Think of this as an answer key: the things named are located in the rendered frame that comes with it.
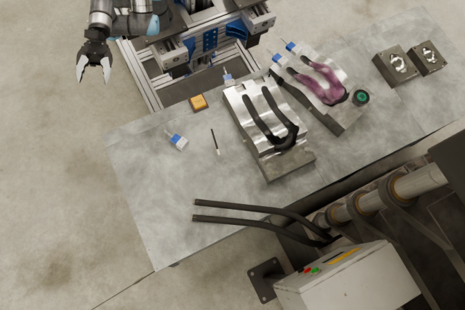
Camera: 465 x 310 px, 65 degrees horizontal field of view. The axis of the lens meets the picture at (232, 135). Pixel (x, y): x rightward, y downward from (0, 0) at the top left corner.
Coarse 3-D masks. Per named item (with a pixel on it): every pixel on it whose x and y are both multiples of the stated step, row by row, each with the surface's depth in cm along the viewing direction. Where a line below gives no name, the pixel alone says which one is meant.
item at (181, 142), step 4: (168, 132) 176; (172, 136) 175; (176, 136) 175; (180, 136) 175; (172, 140) 174; (176, 140) 174; (180, 140) 173; (184, 140) 173; (176, 144) 172; (180, 144) 172; (184, 144) 172; (188, 144) 178; (180, 148) 173; (184, 148) 176
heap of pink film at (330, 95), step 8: (312, 64) 190; (320, 64) 188; (320, 72) 186; (328, 72) 185; (304, 80) 183; (312, 80) 182; (328, 80) 185; (336, 80) 186; (312, 88) 181; (320, 88) 183; (328, 88) 185; (336, 88) 184; (344, 88) 187; (320, 96) 182; (328, 96) 183; (336, 96) 183
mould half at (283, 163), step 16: (272, 80) 184; (224, 96) 182; (240, 96) 179; (256, 96) 180; (240, 112) 177; (272, 112) 178; (288, 112) 177; (240, 128) 179; (256, 128) 172; (272, 128) 171; (304, 128) 171; (256, 144) 166; (304, 144) 176; (256, 160) 175; (272, 160) 172; (288, 160) 173; (304, 160) 173; (272, 176) 169
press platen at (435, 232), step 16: (400, 176) 101; (384, 192) 101; (432, 192) 101; (448, 192) 101; (400, 208) 99; (416, 208) 99; (432, 208) 99; (448, 208) 99; (464, 208) 100; (416, 224) 99; (432, 224) 98; (448, 224) 98; (464, 224) 98; (432, 240) 100; (448, 240) 96; (464, 240) 97; (448, 256) 99; (464, 256) 95; (464, 272) 96
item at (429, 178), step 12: (420, 168) 90; (432, 168) 83; (396, 180) 100; (408, 180) 92; (420, 180) 88; (432, 180) 84; (444, 180) 81; (372, 192) 114; (396, 192) 99; (408, 192) 94; (420, 192) 91; (360, 204) 121; (372, 204) 113; (384, 204) 108; (312, 216) 171; (324, 216) 159; (336, 216) 143; (348, 216) 134; (324, 228) 166
